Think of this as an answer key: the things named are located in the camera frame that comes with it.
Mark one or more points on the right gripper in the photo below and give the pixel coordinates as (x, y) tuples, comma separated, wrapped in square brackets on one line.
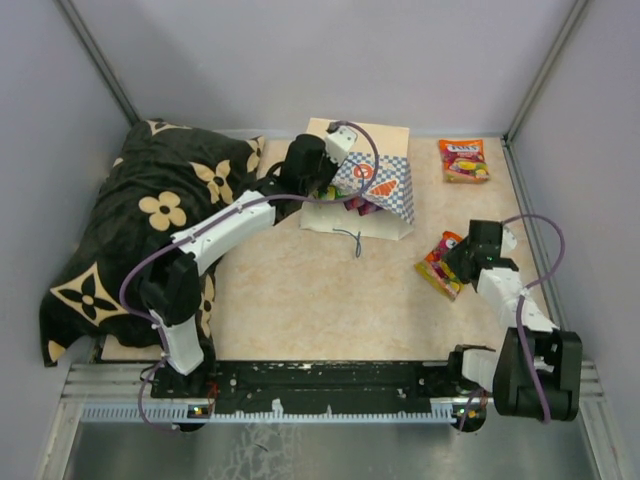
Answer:
[(454, 252)]

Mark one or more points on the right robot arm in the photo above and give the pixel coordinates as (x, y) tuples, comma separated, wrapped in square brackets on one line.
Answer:
[(537, 371)]

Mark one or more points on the black floral pillow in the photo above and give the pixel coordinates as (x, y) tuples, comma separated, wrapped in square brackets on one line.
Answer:
[(166, 178)]

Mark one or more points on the aluminium frame rail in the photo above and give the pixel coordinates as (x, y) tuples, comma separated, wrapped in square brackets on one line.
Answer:
[(122, 392)]

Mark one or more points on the green candy bag in paper bag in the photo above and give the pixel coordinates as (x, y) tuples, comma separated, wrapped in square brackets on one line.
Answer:
[(331, 193)]

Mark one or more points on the checkered paper bag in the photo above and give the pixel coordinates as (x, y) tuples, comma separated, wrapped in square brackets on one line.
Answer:
[(376, 169)]

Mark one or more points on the orange candy bag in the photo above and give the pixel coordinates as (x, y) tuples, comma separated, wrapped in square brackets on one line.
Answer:
[(463, 161), (436, 272)]

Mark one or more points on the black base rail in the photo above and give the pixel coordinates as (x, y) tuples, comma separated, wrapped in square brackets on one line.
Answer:
[(316, 387)]

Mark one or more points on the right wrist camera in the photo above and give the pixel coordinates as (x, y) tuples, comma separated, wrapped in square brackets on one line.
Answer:
[(509, 241)]

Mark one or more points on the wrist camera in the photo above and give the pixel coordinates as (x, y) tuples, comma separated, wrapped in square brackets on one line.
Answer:
[(339, 140), (509, 241)]

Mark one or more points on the purple candy bag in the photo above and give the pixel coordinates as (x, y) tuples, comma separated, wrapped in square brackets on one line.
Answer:
[(361, 205)]

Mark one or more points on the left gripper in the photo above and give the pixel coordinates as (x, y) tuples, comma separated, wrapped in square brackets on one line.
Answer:
[(330, 167)]

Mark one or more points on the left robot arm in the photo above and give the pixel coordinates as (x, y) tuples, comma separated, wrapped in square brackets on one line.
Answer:
[(169, 286)]

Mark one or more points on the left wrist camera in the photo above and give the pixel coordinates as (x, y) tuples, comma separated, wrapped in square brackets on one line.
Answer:
[(339, 140)]

